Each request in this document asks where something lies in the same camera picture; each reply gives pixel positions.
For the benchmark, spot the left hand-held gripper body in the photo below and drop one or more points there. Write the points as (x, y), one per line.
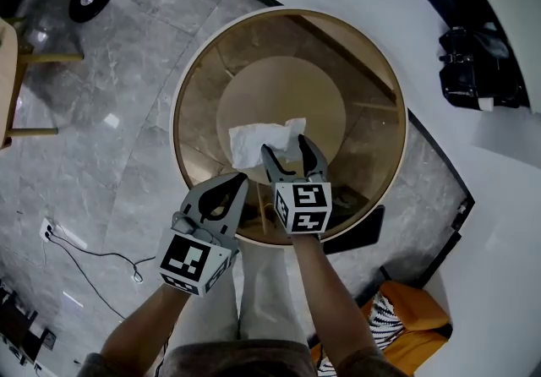
(186, 261)

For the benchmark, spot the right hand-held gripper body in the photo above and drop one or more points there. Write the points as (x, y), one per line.
(304, 206)

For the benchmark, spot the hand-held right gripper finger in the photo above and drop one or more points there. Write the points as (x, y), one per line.
(315, 164)
(277, 170)

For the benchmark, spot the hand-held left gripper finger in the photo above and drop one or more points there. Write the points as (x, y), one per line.
(192, 206)
(234, 214)

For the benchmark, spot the white tissue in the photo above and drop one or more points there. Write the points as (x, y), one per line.
(253, 143)

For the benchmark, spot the black waste bin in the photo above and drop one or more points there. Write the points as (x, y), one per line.
(359, 231)

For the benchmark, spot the person's left forearm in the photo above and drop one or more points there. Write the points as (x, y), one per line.
(143, 324)

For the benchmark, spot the person's right forearm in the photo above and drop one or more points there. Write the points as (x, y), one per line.
(325, 291)

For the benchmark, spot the round glass coffee table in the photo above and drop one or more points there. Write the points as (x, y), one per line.
(203, 92)

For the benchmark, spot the person's light trousers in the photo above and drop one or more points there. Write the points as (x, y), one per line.
(262, 295)

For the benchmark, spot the person's grey printed t-shirt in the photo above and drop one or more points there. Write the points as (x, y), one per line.
(236, 360)

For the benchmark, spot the black white striped blanket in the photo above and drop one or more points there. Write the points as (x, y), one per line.
(384, 316)

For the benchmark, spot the white power strip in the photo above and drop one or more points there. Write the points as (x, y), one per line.
(47, 229)

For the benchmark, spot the orange sofa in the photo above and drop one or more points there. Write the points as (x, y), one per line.
(422, 312)

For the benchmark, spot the black equipment stand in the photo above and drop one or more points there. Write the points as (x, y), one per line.
(17, 324)

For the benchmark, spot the small white container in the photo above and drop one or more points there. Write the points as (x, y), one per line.
(485, 104)

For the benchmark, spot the black handbag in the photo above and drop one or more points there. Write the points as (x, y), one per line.
(477, 67)

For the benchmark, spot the wooden side table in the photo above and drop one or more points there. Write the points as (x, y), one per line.
(8, 83)

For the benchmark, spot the small white wall plug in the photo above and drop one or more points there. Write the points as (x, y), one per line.
(462, 209)

